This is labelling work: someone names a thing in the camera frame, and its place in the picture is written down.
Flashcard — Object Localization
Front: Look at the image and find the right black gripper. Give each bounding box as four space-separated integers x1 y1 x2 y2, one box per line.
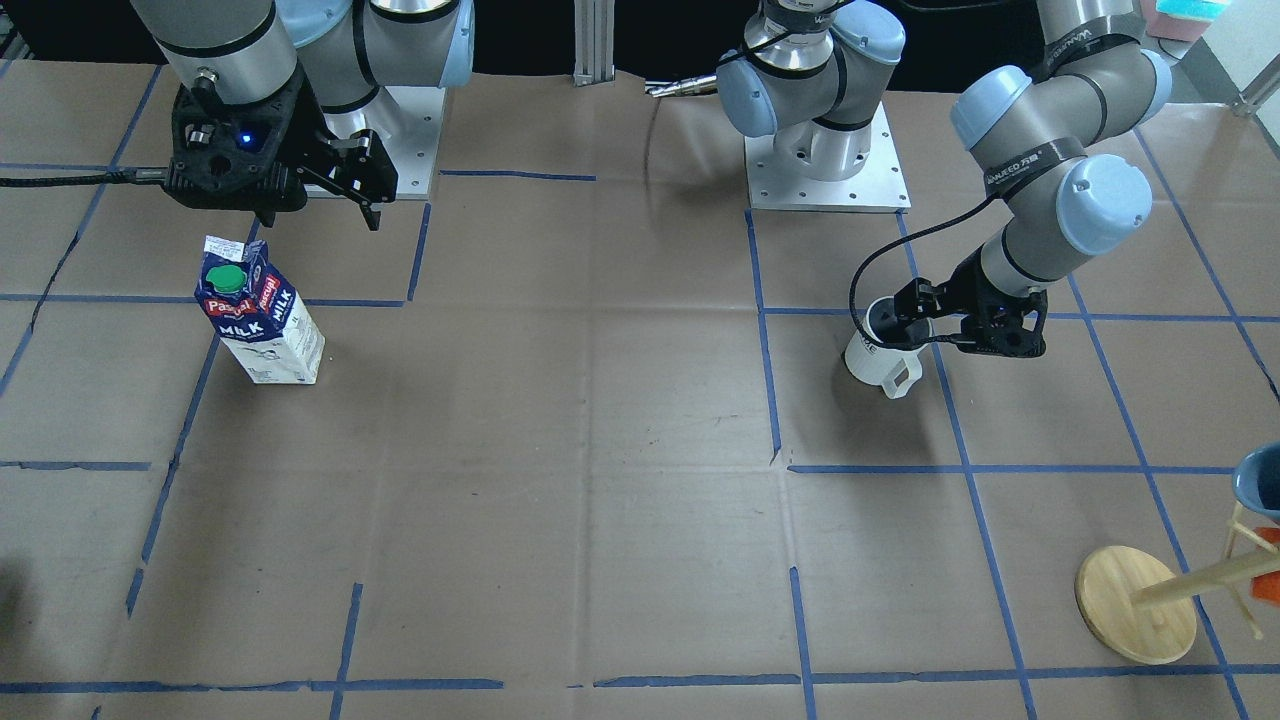
163 67 398 232

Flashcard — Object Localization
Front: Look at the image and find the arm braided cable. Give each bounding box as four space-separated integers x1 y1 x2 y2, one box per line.
849 190 1006 346
0 168 166 190

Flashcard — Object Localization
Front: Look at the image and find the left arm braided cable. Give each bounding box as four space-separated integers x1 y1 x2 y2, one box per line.
849 190 1006 346

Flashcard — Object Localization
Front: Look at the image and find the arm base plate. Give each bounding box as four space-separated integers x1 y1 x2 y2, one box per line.
745 106 911 213
325 86 448 200

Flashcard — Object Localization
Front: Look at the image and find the blue white milk carton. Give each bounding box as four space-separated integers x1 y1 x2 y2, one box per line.
195 234 325 386

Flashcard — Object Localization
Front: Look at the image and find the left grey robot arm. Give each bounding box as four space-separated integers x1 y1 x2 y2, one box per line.
713 1 1172 357

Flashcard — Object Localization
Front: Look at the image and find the blue hanging cup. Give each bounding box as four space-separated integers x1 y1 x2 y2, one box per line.
1231 441 1279 525

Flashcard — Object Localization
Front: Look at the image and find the wooden mug tree stand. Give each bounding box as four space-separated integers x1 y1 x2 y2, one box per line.
1075 503 1279 665

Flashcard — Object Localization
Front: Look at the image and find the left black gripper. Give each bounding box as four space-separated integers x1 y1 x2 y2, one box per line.
879 251 1048 357

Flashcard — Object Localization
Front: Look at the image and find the white mug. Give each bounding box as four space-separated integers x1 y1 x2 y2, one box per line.
844 296 924 398

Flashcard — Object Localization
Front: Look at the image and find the orange hanging cup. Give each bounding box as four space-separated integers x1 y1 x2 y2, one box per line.
1251 527 1280 605

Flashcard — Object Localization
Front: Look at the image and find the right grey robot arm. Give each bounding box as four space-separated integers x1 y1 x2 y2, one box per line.
133 1 476 231

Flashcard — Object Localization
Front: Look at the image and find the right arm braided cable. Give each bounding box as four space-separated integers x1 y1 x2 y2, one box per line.
0 168 166 190

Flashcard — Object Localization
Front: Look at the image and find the aluminium frame post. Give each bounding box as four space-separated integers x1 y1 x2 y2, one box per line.
572 0 616 87

